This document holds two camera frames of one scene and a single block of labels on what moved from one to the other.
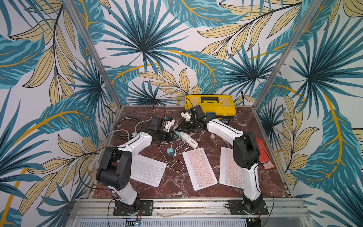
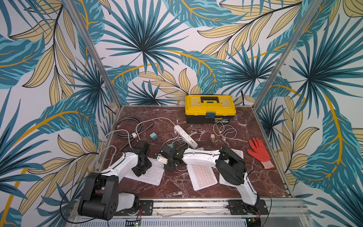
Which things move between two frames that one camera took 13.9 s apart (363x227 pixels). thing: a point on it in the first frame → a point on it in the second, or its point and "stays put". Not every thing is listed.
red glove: [264, 157] stays put
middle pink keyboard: [202, 174] stays put
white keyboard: [147, 170] stays put
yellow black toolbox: [224, 106] stays put
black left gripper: [171, 135] → [148, 165]
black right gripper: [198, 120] → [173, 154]
